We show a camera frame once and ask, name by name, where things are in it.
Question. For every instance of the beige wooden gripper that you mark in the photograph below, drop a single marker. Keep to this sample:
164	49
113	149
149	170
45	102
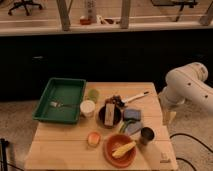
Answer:
168	116

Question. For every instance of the silver metal fork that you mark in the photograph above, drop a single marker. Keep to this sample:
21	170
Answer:
59	105

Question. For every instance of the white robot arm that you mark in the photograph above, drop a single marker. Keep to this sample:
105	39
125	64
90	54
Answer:
185	83

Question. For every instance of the metal cup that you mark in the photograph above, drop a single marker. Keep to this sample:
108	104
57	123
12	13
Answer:
147	135

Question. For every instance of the blue sponge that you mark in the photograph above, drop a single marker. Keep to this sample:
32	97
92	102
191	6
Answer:
132	114

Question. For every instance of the grey cloth piece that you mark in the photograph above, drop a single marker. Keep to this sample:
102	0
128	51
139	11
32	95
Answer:
133	128

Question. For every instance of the green vegetable toy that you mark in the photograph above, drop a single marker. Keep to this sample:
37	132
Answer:
124	126

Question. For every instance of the wooden table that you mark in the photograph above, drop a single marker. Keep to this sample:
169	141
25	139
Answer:
58	147

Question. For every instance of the dark grape bunch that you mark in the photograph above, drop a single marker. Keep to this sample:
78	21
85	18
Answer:
115	99

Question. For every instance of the orange bowl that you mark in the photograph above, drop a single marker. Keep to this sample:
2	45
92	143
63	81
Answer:
114	142

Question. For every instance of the white rectangular box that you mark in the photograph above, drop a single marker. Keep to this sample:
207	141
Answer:
109	114

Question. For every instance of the black bowl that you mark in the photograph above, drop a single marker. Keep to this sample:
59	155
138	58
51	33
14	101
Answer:
117	116

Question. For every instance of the white paper cup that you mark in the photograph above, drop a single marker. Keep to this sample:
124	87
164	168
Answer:
87	108

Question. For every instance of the green plastic tray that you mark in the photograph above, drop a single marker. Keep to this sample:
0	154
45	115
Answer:
63	90

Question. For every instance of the red item on shelf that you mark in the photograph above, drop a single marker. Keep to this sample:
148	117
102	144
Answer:
84	21

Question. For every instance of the white bottle on shelf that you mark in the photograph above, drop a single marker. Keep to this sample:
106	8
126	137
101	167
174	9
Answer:
91	10

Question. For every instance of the black stand at left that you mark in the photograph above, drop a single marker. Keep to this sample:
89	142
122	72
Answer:
3	157

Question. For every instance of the black office chair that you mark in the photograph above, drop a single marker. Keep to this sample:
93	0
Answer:
25	4

